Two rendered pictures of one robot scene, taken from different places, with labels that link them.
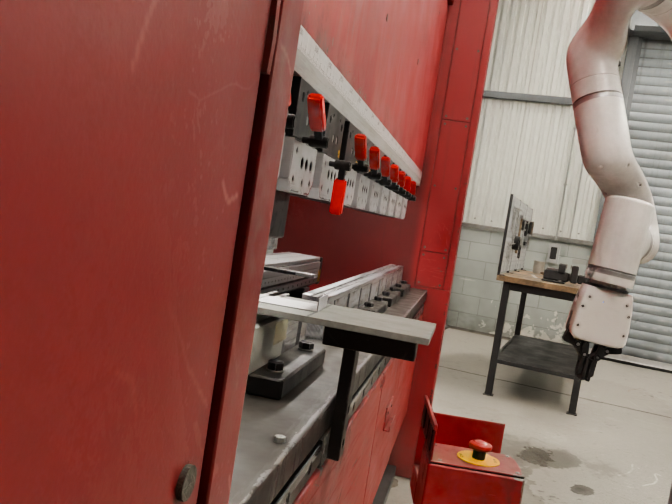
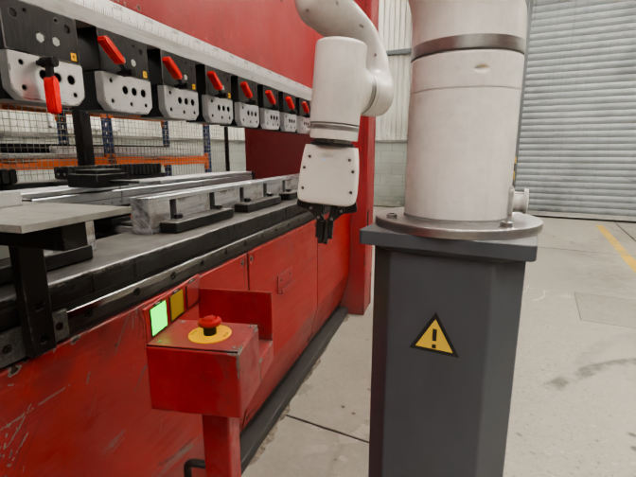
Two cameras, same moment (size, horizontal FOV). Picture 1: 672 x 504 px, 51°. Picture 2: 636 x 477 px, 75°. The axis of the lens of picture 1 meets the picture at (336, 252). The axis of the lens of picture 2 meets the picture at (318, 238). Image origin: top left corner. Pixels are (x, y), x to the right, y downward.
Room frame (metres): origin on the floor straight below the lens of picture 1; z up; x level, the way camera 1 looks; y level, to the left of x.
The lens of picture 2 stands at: (0.55, -0.56, 1.09)
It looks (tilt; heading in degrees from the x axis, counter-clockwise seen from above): 12 degrees down; 7
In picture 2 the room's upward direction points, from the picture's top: straight up
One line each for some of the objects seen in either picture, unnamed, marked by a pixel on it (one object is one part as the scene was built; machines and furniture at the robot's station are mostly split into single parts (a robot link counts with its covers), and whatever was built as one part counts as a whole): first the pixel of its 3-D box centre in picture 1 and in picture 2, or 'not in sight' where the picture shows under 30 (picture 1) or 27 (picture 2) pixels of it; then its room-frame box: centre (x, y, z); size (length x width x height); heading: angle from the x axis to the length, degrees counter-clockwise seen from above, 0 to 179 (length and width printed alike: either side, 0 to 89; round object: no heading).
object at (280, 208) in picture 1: (271, 220); not in sight; (1.13, 0.11, 1.13); 0.10 x 0.02 x 0.10; 169
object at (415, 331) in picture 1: (349, 318); (15, 214); (1.10, -0.04, 1.00); 0.26 x 0.18 x 0.01; 79
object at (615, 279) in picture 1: (608, 278); (332, 133); (1.27, -0.49, 1.12); 0.09 x 0.08 x 0.03; 88
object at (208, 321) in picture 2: (479, 452); (209, 327); (1.18, -0.29, 0.79); 0.04 x 0.04 x 0.04
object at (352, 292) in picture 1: (368, 288); (273, 188); (2.37, -0.13, 0.92); 1.67 x 0.06 x 0.10; 169
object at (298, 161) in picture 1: (281, 137); not in sight; (1.10, 0.11, 1.26); 0.15 x 0.09 x 0.17; 169
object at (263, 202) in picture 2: (372, 309); (259, 203); (2.10, -0.14, 0.89); 0.30 x 0.05 x 0.03; 169
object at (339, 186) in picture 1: (336, 187); (49, 85); (1.27, 0.02, 1.20); 0.04 x 0.02 x 0.10; 79
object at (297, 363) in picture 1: (290, 368); (8, 269); (1.16, 0.04, 0.89); 0.30 x 0.05 x 0.03; 169
